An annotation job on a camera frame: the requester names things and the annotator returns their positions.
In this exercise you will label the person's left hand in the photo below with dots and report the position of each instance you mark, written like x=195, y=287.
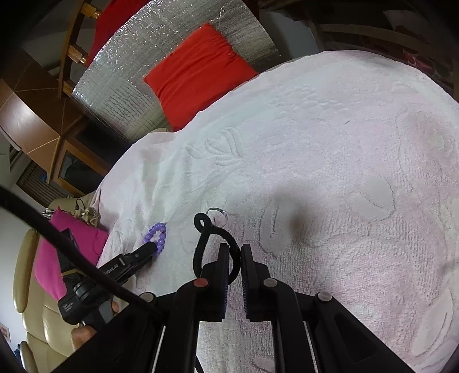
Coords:
x=84, y=337

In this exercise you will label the wooden chair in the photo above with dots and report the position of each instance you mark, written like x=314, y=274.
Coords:
x=64, y=53

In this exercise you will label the wooden cabinet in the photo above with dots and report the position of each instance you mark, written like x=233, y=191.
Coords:
x=32, y=125

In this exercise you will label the beige leather sofa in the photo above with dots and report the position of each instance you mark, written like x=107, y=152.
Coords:
x=39, y=322

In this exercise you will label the white embossed towel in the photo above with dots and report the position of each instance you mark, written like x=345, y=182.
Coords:
x=340, y=161

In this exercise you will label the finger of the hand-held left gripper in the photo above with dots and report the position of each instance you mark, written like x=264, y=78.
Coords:
x=125, y=262

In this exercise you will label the small beige cloth bundle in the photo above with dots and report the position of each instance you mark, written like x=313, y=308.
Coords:
x=88, y=215

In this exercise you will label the red cloth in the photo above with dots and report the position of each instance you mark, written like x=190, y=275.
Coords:
x=111, y=25

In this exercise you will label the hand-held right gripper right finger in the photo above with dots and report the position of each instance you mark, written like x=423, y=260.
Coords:
x=245, y=287

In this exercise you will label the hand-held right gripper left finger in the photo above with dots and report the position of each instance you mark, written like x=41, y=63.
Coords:
x=225, y=287

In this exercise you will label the silver foil mat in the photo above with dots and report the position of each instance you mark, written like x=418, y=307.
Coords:
x=118, y=89

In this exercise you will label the dark slatted shutter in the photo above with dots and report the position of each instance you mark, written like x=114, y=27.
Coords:
x=39, y=186

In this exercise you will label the red cushion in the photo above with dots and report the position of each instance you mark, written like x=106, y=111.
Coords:
x=193, y=79

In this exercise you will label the dark wooden furniture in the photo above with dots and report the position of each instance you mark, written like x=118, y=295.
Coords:
x=358, y=32

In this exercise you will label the pink cushion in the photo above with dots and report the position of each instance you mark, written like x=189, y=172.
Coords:
x=86, y=236

